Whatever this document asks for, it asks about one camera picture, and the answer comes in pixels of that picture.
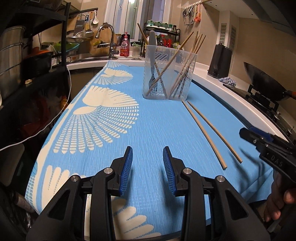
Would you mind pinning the steel sink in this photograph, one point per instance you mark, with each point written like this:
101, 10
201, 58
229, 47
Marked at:
92, 59

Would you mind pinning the black gas stove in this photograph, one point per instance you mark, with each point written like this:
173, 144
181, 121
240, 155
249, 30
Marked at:
266, 103

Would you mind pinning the black wok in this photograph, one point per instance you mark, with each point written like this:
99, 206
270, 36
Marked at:
263, 81

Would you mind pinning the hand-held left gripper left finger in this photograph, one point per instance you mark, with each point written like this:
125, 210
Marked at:
126, 171

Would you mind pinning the red dish soap bottle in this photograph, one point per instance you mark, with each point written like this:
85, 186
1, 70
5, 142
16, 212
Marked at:
124, 47

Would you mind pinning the wooden chopstick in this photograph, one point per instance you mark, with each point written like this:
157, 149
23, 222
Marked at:
182, 45
203, 41
143, 34
208, 139
196, 40
224, 139

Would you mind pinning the row of spice jars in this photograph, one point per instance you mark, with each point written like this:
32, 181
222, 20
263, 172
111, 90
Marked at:
161, 24

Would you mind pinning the green plastic bowl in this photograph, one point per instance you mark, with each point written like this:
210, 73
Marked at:
69, 47

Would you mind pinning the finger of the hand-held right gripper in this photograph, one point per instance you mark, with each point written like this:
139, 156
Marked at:
256, 132
252, 140

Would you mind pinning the clear plastic utensil container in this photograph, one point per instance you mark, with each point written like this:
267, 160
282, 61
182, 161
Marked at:
166, 53

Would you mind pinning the metal grater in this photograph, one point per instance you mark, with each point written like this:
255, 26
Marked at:
79, 25

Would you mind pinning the chrome kitchen faucet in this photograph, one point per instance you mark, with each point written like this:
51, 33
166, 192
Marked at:
112, 44

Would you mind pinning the white hanging ladle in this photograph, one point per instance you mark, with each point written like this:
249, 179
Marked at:
95, 20

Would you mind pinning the black metal shelf rack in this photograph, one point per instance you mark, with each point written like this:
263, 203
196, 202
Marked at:
66, 34

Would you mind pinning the wall vent grille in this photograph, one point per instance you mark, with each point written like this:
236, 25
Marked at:
233, 34
223, 33

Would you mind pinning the black cooking pot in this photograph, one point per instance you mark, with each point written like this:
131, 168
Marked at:
37, 63

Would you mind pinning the hanging kitchen tools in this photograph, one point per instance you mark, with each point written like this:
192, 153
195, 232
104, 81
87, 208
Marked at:
192, 12

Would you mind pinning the metal fork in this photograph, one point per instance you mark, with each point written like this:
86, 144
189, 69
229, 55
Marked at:
152, 78

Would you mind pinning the blue patterned tablecloth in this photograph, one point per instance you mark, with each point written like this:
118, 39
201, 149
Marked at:
150, 127

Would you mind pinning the black spice rack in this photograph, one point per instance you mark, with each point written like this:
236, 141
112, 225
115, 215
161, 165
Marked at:
179, 34

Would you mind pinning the metal strainer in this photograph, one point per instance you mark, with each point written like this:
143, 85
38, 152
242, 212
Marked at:
78, 38

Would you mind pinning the black countertop appliance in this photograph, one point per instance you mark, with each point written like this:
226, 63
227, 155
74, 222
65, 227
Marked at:
219, 61

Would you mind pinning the large steel pot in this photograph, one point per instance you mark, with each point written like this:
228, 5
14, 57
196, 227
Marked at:
11, 51

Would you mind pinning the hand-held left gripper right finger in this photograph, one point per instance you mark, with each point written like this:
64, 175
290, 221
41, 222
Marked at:
168, 171

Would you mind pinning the person's right hand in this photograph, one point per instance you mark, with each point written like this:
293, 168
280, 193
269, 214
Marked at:
286, 197

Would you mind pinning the blue and white rag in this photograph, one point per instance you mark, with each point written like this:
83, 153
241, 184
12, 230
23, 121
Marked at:
227, 81

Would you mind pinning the grey range hood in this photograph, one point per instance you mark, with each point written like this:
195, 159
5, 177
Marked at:
266, 9

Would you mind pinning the green-lidded plastic container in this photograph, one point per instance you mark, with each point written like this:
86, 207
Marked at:
136, 49

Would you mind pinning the wooden cutting board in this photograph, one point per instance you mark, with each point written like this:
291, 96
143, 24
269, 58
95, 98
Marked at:
105, 34

